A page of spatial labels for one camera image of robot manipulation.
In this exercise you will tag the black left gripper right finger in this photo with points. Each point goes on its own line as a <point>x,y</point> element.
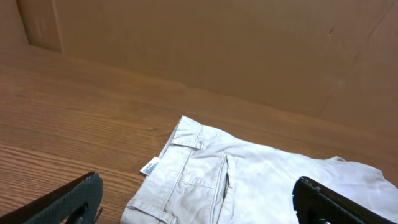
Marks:
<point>316,204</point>

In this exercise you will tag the beige khaki shorts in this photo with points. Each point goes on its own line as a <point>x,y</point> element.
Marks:
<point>206,175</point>

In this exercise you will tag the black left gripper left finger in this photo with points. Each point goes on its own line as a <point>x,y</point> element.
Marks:
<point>77,202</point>

